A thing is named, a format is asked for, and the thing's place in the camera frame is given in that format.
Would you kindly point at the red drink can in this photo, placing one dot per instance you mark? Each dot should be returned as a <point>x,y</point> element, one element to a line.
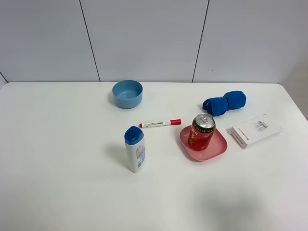
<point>202,130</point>

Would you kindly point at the red capped white marker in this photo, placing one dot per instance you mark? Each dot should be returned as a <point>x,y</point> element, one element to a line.
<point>160,123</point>

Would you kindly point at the white blue-capped bottle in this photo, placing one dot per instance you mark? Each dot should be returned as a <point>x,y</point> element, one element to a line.
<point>135,147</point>

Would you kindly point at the blue bowl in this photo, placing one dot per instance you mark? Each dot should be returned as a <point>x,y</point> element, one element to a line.
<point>127,94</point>

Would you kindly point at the blue rolled towel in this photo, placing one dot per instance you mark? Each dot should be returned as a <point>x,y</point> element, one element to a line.
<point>220,105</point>

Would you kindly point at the pink square plate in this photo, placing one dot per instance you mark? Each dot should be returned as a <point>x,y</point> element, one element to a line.
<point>218,145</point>

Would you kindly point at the white flat box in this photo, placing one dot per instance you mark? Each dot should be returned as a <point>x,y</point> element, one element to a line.
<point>254,131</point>

